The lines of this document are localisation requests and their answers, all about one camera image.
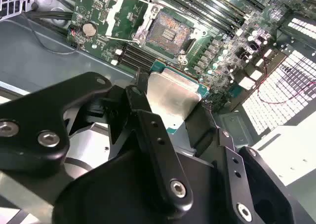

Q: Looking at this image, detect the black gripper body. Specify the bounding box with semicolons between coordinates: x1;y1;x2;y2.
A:
53;147;233;224

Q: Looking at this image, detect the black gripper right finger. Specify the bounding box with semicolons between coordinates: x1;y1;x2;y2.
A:
185;102;313;224

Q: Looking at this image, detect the silver topped CPU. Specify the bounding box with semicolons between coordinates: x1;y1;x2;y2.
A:
145;58;212;136

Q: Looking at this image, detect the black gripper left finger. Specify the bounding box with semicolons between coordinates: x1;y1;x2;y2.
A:
0;68;195;212

